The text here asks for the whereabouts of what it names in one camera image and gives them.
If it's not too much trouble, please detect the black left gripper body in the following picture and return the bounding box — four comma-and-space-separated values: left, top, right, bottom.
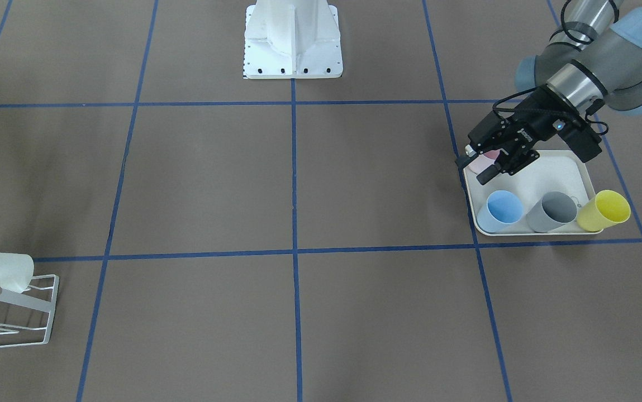
467, 85, 583, 175

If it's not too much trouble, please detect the pink plastic cup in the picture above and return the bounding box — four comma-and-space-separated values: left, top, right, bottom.
467, 150, 501, 175

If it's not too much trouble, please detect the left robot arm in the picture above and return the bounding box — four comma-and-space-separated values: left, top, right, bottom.
455, 1, 642, 185

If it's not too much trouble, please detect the grey plastic cup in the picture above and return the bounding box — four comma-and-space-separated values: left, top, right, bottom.
526, 192, 578, 232

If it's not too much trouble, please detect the yellow plastic cup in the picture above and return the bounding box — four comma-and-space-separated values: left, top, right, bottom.
577, 190, 631, 232

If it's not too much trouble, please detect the cream plastic tray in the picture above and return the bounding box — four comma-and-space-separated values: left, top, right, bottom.
463, 150, 596, 237

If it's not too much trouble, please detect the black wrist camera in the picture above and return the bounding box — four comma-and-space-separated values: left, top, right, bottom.
558, 121, 602, 163

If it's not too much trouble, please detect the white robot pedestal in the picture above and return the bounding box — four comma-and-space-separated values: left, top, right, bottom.
242, 1, 344, 80

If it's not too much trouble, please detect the white wire cup rack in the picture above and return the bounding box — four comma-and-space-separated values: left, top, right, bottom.
0, 274, 60, 349

